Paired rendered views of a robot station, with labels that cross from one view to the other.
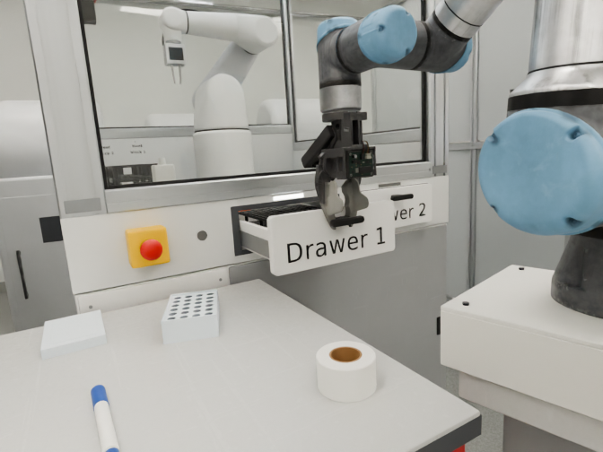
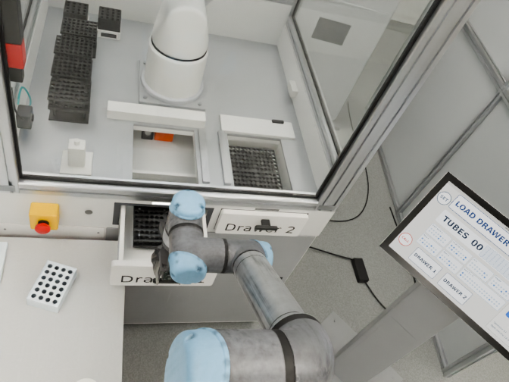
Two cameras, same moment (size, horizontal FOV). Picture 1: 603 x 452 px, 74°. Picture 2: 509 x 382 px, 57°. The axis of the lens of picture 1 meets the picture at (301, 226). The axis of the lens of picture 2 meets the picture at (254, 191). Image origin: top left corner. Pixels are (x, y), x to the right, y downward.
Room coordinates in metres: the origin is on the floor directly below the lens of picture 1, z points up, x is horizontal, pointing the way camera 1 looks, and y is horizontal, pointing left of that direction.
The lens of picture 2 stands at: (0.13, -0.23, 2.05)
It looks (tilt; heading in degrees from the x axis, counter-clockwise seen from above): 47 degrees down; 2
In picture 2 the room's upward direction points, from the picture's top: 24 degrees clockwise
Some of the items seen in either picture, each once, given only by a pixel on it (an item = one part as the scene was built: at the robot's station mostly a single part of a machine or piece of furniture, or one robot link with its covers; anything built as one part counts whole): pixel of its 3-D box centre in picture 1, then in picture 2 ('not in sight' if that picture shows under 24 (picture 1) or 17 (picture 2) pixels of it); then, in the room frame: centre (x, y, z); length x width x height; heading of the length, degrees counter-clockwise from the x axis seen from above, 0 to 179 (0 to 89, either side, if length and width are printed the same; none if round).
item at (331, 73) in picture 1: (339, 55); (185, 216); (0.75, -0.09, 1.20); 0.09 x 0.08 x 0.11; 28
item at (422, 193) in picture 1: (392, 207); (261, 223); (1.09, -0.25, 0.87); 0.29 x 0.02 x 0.11; 119
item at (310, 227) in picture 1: (336, 234); (164, 273); (0.78, -0.07, 0.87); 0.29 x 0.02 x 0.11; 119
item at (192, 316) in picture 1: (193, 314); (52, 286); (0.64, 0.19, 0.78); 0.12 x 0.08 x 0.04; 11
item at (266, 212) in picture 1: (289, 224); (163, 216); (0.95, 0.03, 0.87); 0.22 x 0.18 x 0.06; 29
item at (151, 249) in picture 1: (151, 249); (42, 227); (0.74, 0.29, 0.88); 0.04 x 0.03 x 0.04; 119
